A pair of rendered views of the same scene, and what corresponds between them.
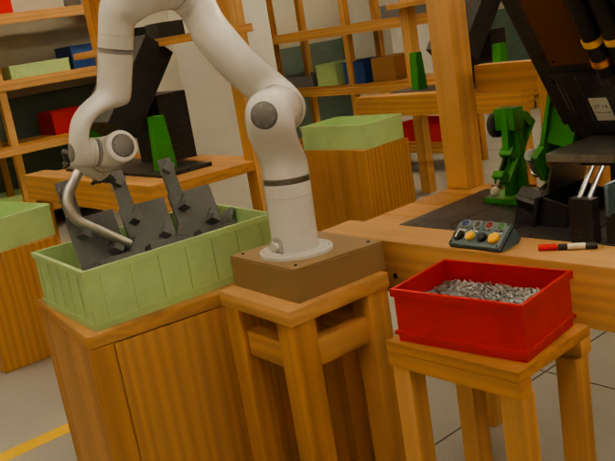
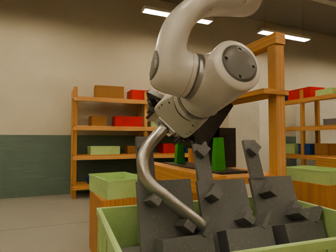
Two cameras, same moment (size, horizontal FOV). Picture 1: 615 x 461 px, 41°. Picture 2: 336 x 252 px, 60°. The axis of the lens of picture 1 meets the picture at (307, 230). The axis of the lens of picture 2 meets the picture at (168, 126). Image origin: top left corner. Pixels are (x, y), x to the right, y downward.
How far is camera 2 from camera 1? 174 cm
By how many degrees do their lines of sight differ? 23
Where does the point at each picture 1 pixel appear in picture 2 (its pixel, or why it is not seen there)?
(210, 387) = not seen: outside the picture
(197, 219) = (277, 210)
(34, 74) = not seen: hidden behind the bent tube
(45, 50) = not seen: hidden behind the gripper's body
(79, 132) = (173, 26)
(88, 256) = (151, 229)
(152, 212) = (230, 192)
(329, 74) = (290, 148)
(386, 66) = (323, 148)
